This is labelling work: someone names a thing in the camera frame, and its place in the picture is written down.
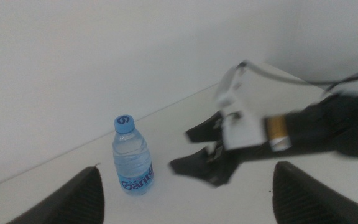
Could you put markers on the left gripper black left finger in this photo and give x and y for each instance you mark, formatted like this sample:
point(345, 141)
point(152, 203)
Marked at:
point(76, 202)

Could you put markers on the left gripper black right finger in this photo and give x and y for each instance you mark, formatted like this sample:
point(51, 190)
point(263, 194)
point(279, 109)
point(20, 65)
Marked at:
point(303, 202)

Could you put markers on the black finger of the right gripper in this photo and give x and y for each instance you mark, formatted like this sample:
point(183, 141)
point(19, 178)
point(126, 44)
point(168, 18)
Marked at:
point(207, 130)
point(207, 165)

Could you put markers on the clear water bottle blue cap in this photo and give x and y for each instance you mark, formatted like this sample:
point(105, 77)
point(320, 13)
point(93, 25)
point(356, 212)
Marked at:
point(132, 161)

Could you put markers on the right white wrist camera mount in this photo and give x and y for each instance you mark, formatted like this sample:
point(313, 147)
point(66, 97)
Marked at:
point(244, 133)

